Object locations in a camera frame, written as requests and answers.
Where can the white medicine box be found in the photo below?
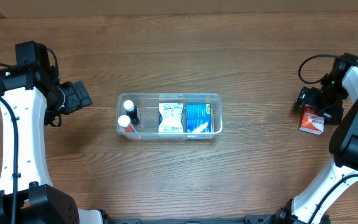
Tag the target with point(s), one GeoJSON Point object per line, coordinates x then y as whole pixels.
{"type": "Point", "coordinates": [170, 120]}

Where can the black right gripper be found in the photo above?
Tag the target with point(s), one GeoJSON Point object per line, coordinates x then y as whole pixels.
{"type": "Point", "coordinates": [334, 114]}

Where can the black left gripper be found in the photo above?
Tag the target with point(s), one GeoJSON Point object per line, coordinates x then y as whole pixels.
{"type": "Point", "coordinates": [74, 103]}

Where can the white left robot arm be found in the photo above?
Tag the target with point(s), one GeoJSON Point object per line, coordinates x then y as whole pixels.
{"type": "Point", "coordinates": [31, 97]}

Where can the clear plastic container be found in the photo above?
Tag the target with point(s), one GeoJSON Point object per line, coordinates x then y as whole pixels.
{"type": "Point", "coordinates": [147, 109]}

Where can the black tube white cap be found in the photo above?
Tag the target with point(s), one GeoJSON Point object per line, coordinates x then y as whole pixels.
{"type": "Point", "coordinates": [131, 111]}

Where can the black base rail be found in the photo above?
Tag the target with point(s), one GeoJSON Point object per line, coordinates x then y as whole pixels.
{"type": "Point", "coordinates": [248, 219]}

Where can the orange tube white cap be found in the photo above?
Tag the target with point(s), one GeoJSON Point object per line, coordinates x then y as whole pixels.
{"type": "Point", "coordinates": [125, 122]}

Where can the red medicine box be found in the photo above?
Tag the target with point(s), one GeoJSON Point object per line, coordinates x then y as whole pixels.
{"type": "Point", "coordinates": [310, 122]}

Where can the blue medicine box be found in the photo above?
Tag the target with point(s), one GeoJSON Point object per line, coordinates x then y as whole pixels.
{"type": "Point", "coordinates": [198, 118]}

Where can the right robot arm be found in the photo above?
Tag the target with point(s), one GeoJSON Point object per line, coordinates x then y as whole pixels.
{"type": "Point", "coordinates": [341, 170]}

